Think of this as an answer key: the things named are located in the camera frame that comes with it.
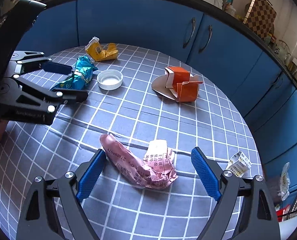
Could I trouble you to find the blue snack wrapper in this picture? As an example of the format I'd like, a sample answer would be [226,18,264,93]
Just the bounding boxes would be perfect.
[50,56,98,91]

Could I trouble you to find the pink paper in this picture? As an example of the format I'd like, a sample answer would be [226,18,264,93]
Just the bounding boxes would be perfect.
[100,134,178,190]

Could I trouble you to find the blue kitchen cabinets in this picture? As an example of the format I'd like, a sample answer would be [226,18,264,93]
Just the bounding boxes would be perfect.
[13,0,297,193]

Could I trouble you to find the white jar lid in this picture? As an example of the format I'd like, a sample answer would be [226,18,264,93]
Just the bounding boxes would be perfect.
[97,69,123,91]

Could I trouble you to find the white appliance with label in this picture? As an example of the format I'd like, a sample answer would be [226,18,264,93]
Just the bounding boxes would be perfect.
[279,216,297,240]

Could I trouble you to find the grey bin with plastic bag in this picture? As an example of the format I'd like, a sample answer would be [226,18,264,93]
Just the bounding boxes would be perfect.
[266,162,291,205]

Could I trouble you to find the crumpled yellow packet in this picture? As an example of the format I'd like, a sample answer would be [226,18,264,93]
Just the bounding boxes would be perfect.
[84,36,118,62]

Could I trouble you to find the grey checked tablecloth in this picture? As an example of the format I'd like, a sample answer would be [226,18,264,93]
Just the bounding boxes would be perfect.
[0,44,261,239]

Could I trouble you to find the torn orange carton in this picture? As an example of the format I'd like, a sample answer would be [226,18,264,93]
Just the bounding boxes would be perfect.
[151,67,203,102]

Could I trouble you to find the green kettle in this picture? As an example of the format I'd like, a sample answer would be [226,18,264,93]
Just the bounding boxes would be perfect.
[273,40,290,61]

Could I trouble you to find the checkered cutting board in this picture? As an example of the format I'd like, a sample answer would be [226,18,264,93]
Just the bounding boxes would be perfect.
[243,0,277,40]

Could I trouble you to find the black wire rack cart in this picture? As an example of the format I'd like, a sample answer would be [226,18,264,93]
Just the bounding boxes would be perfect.
[275,191,297,222]

